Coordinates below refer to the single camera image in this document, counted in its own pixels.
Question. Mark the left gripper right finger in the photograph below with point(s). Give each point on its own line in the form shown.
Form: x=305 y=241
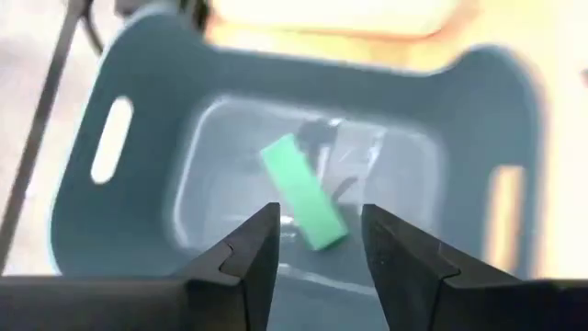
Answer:
x=404 y=276

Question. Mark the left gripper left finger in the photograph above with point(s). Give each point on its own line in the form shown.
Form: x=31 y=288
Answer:
x=239 y=276

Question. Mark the green long block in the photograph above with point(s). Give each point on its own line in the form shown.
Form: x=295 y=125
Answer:
x=301 y=193

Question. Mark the teal plastic bin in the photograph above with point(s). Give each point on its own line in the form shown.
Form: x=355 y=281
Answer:
x=138 y=220

